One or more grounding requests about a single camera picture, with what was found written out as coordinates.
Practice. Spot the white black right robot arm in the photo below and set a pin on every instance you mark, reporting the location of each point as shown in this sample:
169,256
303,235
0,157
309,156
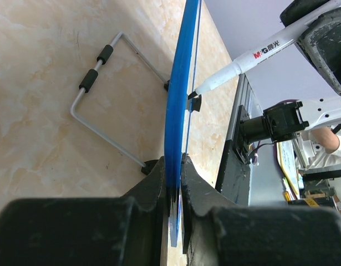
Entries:
283,121

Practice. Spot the blue framed whiteboard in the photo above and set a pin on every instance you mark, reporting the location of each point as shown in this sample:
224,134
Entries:
177,100

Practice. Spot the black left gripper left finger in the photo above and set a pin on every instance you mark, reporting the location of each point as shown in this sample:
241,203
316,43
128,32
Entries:
127,230

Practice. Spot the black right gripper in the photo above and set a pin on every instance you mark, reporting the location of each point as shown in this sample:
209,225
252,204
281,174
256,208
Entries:
321,42

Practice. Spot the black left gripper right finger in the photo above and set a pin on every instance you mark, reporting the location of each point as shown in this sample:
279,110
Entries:
218,232

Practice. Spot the person in white shirt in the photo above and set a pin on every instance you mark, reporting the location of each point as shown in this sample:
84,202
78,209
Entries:
330,143

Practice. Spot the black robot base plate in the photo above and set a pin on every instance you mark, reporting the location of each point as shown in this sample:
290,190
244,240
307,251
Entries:
234,176

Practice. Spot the metal whiteboard stand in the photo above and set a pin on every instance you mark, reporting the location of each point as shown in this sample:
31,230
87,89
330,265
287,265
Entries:
117,99

